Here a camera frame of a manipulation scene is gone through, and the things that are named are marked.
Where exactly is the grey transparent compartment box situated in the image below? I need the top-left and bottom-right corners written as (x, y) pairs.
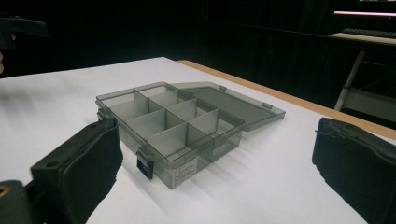
top-left (94, 80), bottom-right (287, 189)

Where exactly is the keyboard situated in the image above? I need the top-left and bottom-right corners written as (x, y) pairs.
top-left (341, 27), bottom-right (396, 39)

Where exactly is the wooden desk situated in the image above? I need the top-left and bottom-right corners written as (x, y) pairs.
top-left (329, 32), bottom-right (396, 47)

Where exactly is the monitor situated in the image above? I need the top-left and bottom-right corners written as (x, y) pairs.
top-left (332, 0), bottom-right (396, 21)

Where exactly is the metal stand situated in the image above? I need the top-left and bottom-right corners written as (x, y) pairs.
top-left (333, 49), bottom-right (396, 123)

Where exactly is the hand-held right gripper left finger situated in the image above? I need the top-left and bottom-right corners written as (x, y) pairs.
top-left (30, 117), bottom-right (124, 224)

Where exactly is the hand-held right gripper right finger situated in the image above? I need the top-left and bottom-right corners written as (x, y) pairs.
top-left (311, 117), bottom-right (396, 224)

